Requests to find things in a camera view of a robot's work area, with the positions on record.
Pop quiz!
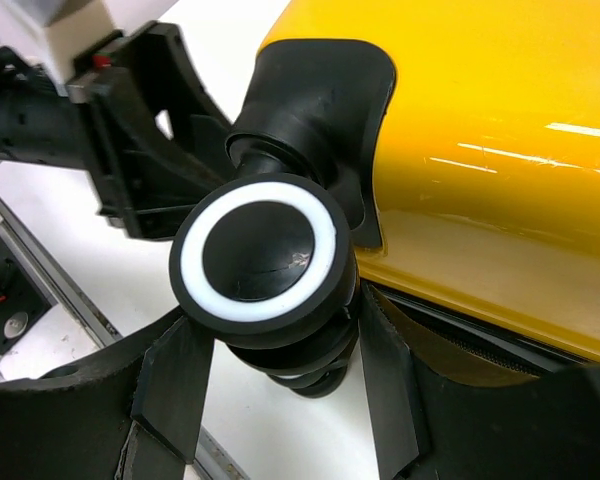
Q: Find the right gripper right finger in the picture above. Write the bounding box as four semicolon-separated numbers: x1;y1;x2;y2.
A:
360;283;600;479

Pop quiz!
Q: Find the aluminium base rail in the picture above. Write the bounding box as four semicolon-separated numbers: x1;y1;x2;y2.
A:
0;197;245;479

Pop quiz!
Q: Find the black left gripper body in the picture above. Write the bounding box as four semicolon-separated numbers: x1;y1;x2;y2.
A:
67;22;230;240

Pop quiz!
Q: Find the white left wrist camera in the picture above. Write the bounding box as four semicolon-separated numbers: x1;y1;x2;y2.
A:
0;0;126;84

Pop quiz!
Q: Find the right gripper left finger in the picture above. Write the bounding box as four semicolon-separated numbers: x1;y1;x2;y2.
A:
0;309;214;479

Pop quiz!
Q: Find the yellow hard-shell suitcase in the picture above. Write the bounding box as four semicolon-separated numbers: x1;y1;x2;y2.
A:
169;1;600;402

